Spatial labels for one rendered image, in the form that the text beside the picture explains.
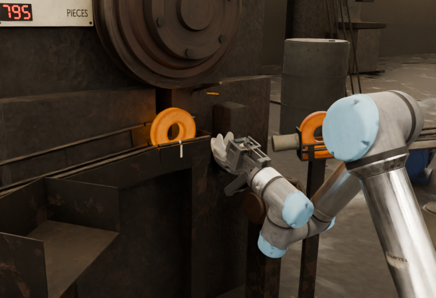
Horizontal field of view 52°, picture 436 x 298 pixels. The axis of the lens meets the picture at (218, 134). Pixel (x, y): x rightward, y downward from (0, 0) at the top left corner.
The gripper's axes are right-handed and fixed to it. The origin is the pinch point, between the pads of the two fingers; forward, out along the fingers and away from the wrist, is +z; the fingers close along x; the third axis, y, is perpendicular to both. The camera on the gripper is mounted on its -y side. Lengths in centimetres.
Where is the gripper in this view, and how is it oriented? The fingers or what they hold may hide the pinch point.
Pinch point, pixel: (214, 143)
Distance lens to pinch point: 126.6
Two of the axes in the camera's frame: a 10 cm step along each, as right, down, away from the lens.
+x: -7.9, 1.4, -5.9
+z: -5.7, -5.1, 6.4
